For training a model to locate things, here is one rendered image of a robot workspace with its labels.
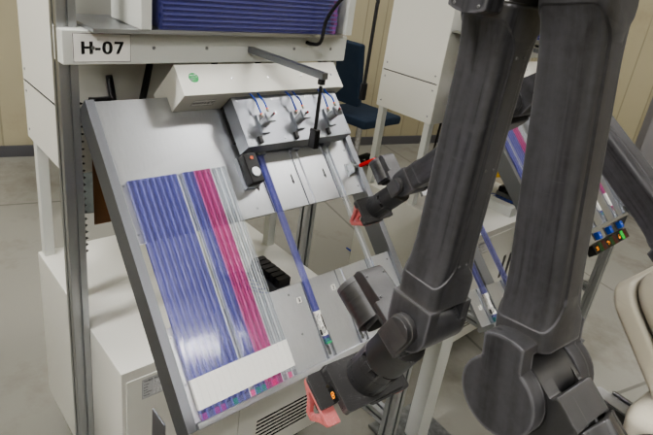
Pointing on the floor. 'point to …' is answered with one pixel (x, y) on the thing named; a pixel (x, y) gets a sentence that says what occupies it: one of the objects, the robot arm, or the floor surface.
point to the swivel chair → (357, 113)
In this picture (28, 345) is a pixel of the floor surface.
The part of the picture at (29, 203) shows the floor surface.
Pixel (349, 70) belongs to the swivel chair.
